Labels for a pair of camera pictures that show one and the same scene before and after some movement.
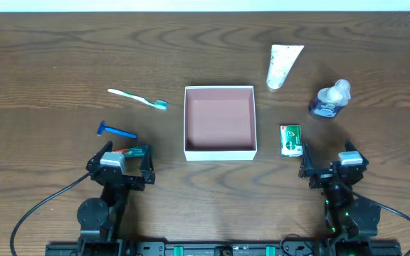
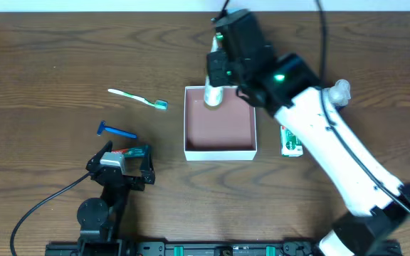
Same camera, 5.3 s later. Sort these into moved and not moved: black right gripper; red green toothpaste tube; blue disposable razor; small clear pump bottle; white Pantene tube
Moved: white Pantene tube; black right gripper
Not moved: red green toothpaste tube; small clear pump bottle; blue disposable razor
